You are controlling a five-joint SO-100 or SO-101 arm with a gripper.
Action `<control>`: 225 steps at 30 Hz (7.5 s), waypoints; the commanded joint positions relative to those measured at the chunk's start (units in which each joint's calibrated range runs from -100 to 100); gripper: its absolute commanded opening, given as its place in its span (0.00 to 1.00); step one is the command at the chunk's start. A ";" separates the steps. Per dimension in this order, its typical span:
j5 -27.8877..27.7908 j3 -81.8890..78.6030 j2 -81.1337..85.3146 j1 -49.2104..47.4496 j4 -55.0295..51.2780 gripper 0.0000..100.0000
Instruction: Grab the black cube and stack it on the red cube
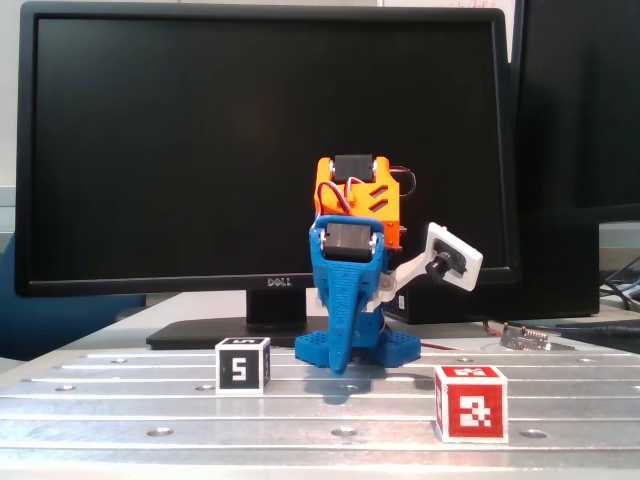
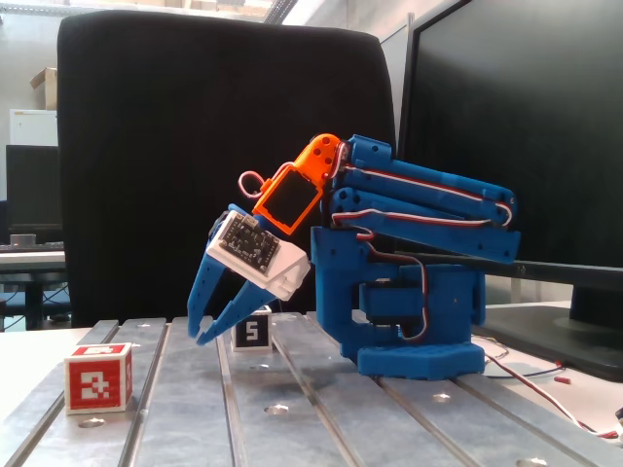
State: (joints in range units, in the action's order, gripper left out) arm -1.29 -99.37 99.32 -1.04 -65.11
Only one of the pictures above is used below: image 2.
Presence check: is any red white black servo cable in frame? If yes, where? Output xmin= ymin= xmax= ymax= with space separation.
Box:
xmin=356 ymin=228 xmax=433 ymax=345
xmin=328 ymin=207 xmax=493 ymax=233
xmin=335 ymin=162 xmax=518 ymax=230

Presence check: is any white cabinet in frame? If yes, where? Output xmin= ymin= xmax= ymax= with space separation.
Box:
xmin=9 ymin=109 xmax=58 ymax=146

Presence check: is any red cube with white marker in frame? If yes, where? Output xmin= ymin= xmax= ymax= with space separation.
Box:
xmin=63 ymin=342 xmax=133 ymax=415

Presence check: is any orange and blue gripper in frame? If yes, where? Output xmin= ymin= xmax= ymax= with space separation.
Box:
xmin=186 ymin=131 xmax=342 ymax=346

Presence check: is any white camera mount with board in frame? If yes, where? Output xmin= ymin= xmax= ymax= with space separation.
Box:
xmin=206 ymin=208 xmax=312 ymax=301

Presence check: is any looped gripper servo cable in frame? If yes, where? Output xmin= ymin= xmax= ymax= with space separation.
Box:
xmin=237 ymin=169 xmax=268 ymax=199

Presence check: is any thin wire with red connectors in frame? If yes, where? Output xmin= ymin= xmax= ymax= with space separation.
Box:
xmin=479 ymin=334 xmax=573 ymax=385

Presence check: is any red white cable on table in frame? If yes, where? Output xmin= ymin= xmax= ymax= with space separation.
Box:
xmin=481 ymin=352 xmax=623 ymax=439

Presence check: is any slotted aluminium base plate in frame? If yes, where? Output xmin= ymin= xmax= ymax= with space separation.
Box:
xmin=0 ymin=313 xmax=609 ymax=467

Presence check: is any black Dell computer monitor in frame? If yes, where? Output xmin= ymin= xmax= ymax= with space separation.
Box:
xmin=394 ymin=0 xmax=623 ymax=383

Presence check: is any blue robot arm with base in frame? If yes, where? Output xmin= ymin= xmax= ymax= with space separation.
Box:
xmin=310 ymin=133 xmax=522 ymax=381

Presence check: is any white office desk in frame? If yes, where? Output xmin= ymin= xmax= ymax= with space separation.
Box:
xmin=0 ymin=248 xmax=69 ymax=332

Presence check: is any black cube with white marker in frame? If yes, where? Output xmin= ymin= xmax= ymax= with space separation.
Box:
xmin=231 ymin=305 xmax=273 ymax=352

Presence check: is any brown cardboard box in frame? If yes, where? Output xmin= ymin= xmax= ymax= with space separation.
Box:
xmin=28 ymin=66 xmax=58 ymax=111

